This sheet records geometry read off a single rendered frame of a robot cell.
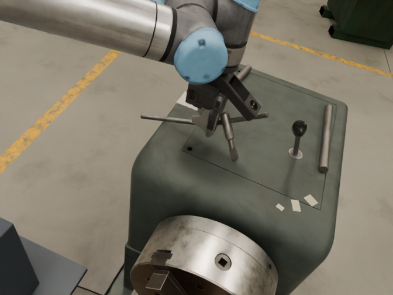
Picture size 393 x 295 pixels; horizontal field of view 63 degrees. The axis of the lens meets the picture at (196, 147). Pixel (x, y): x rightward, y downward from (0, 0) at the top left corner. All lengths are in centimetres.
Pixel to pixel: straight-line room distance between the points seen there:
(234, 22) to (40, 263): 94
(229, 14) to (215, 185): 36
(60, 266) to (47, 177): 124
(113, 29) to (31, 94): 261
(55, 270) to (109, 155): 139
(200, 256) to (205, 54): 38
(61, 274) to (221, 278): 65
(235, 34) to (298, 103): 49
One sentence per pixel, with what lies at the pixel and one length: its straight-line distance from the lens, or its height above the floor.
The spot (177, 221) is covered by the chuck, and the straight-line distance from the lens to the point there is 72.
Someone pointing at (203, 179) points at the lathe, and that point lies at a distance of 73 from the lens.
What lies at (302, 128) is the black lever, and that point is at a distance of 72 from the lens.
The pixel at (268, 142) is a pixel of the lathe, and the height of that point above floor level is 125.
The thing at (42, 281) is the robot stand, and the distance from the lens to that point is 117.
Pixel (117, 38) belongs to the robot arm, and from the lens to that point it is 44.
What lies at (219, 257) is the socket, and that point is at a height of 124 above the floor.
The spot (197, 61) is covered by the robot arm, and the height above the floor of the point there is 159.
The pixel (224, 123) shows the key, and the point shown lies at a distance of 75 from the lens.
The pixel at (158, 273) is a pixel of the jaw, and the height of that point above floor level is 118.
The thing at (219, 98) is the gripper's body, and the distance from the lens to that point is 69.
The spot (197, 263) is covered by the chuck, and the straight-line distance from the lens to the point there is 65.
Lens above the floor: 181
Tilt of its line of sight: 45 degrees down
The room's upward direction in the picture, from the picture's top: 14 degrees clockwise
